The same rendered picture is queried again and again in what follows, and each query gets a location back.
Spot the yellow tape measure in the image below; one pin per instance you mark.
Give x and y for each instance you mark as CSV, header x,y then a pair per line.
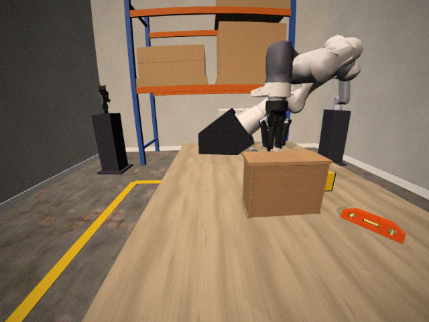
x,y
330,181

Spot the brown wooden cabinet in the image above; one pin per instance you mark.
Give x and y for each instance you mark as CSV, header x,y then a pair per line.
x,y
283,183

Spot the orange torpedo spirit level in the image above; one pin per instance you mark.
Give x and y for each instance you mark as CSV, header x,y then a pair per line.
x,y
374,223

